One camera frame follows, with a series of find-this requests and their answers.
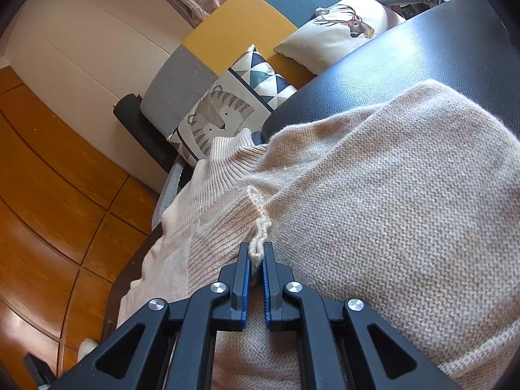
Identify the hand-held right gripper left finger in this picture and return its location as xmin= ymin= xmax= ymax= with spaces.
xmin=49 ymin=241 xmax=250 ymax=390

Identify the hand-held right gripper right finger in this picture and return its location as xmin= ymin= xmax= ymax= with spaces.
xmin=262 ymin=241 xmax=462 ymax=390

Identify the beige knit sweater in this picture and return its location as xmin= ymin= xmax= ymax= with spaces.
xmin=116 ymin=79 xmax=520 ymax=390

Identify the white slipper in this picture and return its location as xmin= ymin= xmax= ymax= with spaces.
xmin=77 ymin=338 xmax=100 ymax=362

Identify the tiger print cushion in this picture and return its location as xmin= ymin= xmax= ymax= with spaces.
xmin=166 ymin=45 xmax=299 ymax=163

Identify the deer print cushion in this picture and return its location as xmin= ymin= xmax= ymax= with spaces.
xmin=274 ymin=0 xmax=407 ymax=76

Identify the grey yellow blue sofa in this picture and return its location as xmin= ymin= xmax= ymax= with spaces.
xmin=140 ymin=0 xmax=451 ymax=230

